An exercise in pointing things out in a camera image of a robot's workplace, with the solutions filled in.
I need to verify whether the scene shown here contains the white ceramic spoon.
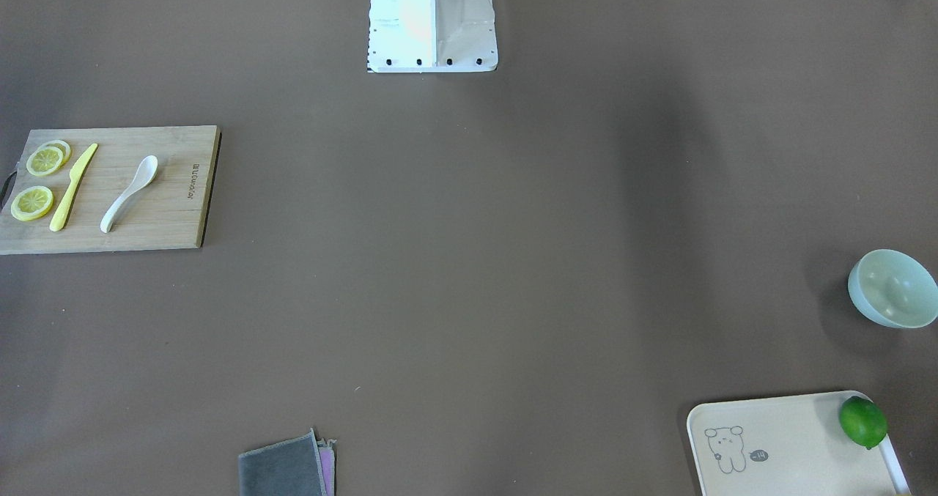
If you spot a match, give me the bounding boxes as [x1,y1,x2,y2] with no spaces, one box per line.
[98,155,160,234]

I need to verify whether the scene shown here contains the light green bowl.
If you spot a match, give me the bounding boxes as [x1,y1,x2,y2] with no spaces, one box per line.
[847,249,937,329]

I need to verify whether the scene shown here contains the pink folded cloth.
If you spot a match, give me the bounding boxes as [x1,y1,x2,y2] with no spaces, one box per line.
[316,440,336,496]

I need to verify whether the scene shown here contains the grey folded cloth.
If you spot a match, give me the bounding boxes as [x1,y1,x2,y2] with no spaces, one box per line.
[238,429,325,495]

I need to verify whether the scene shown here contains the cream tray with bear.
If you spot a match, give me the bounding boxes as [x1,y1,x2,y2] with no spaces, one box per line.
[686,391,911,495]

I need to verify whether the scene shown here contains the yellow plastic knife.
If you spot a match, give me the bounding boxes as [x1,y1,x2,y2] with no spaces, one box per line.
[49,143,98,232]

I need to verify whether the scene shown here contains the back lemon slice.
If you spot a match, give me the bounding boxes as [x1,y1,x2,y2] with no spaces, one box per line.
[40,139,73,163]

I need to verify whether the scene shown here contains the lemon slice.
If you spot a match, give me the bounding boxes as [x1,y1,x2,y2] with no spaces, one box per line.
[40,139,73,163]
[26,146,66,177]
[10,185,56,222]

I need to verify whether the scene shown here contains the upper lemon slice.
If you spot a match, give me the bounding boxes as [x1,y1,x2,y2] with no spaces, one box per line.
[26,146,66,177]

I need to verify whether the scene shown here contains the green lime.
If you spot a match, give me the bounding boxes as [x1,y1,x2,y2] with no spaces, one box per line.
[838,396,888,450]

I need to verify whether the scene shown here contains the lower lemon slice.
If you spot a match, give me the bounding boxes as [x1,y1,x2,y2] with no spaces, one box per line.
[10,185,56,222]

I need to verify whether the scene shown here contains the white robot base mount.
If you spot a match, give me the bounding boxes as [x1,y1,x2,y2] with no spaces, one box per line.
[366,0,499,73]

